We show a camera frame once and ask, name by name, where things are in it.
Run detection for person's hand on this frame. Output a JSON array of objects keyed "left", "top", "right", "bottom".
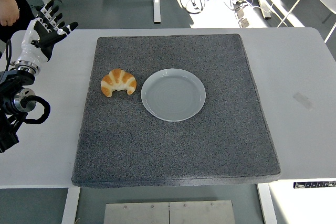
[{"left": 0, "top": 0, "right": 20, "bottom": 27}]

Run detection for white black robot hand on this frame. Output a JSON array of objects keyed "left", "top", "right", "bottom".
[{"left": 16, "top": 0, "right": 79, "bottom": 65}]

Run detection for orange striped croissant bread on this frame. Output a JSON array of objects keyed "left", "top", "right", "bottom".
[{"left": 101, "top": 68, "right": 138, "bottom": 98}]

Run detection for grey round plate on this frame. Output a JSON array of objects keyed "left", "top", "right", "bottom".
[{"left": 141, "top": 68, "right": 207, "bottom": 122}]

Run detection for grey metal plate with screws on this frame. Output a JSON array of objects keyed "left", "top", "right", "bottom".
[{"left": 103, "top": 200, "right": 236, "bottom": 224}]

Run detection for person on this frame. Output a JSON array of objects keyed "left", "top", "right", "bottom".
[{"left": 0, "top": 0, "right": 35, "bottom": 44}]

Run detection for white table leg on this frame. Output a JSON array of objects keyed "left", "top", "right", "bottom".
[
  {"left": 60, "top": 187, "right": 81, "bottom": 224},
  {"left": 257, "top": 183, "right": 278, "bottom": 224}
]

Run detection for grey speckled mat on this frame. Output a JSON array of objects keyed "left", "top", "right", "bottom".
[{"left": 71, "top": 34, "right": 281, "bottom": 188}]

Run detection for white power adapters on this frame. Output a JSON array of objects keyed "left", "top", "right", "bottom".
[{"left": 235, "top": 7, "right": 253, "bottom": 28}]

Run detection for table height control panel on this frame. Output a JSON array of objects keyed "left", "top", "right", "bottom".
[{"left": 293, "top": 181, "right": 336, "bottom": 190}]

